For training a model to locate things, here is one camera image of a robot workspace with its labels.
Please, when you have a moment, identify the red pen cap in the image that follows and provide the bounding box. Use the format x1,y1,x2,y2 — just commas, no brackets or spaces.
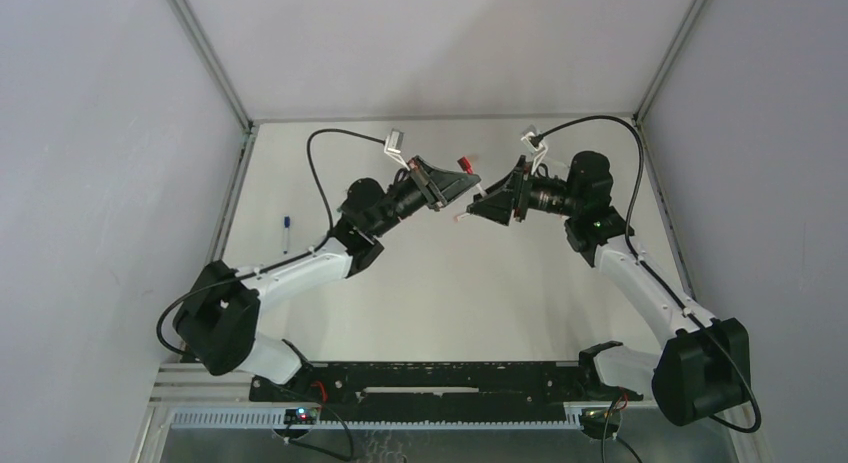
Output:
457,157,473,173

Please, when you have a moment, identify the blue cap pen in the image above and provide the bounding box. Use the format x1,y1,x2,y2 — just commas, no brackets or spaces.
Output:
283,215,291,254

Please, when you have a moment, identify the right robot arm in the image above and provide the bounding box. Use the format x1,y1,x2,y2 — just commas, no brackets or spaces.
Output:
467,151,755,426

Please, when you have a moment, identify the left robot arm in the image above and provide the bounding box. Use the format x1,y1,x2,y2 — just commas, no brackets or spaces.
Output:
172,157,480,384

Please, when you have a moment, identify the right controller board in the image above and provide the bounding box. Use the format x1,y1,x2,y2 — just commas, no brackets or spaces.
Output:
579,408,621,440

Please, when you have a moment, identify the controller board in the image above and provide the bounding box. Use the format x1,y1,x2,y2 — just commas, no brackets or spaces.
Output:
579,408,621,440
283,407,321,427

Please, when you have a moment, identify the left controller board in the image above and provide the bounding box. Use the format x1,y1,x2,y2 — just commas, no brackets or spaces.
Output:
283,407,321,427

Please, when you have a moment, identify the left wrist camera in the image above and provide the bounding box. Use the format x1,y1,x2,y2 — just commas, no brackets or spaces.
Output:
383,128,406,166

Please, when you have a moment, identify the right camera cable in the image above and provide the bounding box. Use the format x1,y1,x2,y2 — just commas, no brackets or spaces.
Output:
537,115,763,435

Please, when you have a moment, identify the camera cable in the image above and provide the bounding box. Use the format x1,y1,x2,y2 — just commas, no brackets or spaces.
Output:
537,115,763,435
156,128,388,357

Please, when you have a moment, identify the left camera cable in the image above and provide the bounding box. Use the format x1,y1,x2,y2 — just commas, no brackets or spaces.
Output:
156,128,388,357

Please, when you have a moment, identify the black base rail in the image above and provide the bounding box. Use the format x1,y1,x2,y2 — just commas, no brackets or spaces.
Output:
249,361,644,418

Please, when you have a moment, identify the white cable duct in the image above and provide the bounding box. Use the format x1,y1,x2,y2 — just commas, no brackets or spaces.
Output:
170,407,581,430

